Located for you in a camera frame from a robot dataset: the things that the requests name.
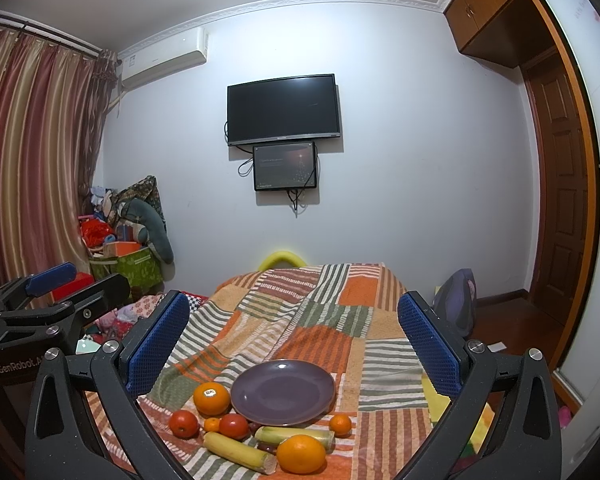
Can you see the dark red grape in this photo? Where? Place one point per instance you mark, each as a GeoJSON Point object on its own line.
{"type": "Point", "coordinates": [267, 447]}

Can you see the white air conditioner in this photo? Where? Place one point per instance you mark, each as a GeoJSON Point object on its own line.
{"type": "Point", "coordinates": [160, 57]}

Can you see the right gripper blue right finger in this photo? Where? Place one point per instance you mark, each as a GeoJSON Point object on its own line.
{"type": "Point", "coordinates": [465, 377]}

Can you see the green storage box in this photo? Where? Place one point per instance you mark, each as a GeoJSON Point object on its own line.
{"type": "Point", "coordinates": [142, 269]}

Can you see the striped patchwork bed cover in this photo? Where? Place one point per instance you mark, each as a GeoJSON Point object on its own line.
{"type": "Point", "coordinates": [340, 317]}

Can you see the small mandarin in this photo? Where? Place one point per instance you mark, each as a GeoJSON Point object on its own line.
{"type": "Point", "coordinates": [212, 424]}
{"type": "Point", "coordinates": [341, 425]}

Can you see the yellow plastic chair back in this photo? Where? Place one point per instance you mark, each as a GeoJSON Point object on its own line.
{"type": "Point", "coordinates": [281, 258]}

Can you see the purple ceramic plate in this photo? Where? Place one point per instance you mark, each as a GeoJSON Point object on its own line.
{"type": "Point", "coordinates": [283, 393]}

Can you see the red box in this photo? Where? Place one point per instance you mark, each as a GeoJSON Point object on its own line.
{"type": "Point", "coordinates": [82, 280]}

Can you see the grey plush toy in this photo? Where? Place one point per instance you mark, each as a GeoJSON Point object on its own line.
{"type": "Point", "coordinates": [152, 230]}

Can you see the green husked corn cob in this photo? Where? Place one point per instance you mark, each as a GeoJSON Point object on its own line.
{"type": "Point", "coordinates": [277, 435]}

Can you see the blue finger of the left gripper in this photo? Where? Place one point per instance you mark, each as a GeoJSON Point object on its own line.
{"type": "Point", "coordinates": [87, 305]}
{"type": "Point", "coordinates": [45, 282]}

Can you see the striped pink curtain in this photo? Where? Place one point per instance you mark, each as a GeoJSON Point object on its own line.
{"type": "Point", "coordinates": [53, 103]}

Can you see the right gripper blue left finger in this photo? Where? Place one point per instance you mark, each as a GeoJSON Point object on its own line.
{"type": "Point", "coordinates": [124, 370]}

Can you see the blue backpack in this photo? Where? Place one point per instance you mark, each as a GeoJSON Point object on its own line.
{"type": "Point", "coordinates": [456, 301]}

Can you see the wooden overhead cabinet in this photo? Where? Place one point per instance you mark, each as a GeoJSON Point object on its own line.
{"type": "Point", "coordinates": [504, 32]}

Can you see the black wall television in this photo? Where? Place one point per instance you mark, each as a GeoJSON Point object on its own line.
{"type": "Point", "coordinates": [280, 109]}

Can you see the large plain orange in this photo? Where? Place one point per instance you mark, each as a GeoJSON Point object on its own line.
{"type": "Point", "coordinates": [301, 454]}

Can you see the small black wall monitor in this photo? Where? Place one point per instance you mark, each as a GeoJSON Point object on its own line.
{"type": "Point", "coordinates": [284, 166]}

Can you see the yellow corn cob short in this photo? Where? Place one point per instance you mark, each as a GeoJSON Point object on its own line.
{"type": "Point", "coordinates": [239, 453]}

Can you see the large orange with sticker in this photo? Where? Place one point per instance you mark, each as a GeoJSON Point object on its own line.
{"type": "Point", "coordinates": [211, 399]}

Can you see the red tomato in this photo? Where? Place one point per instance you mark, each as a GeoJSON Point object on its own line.
{"type": "Point", "coordinates": [234, 426]}
{"type": "Point", "coordinates": [184, 424]}

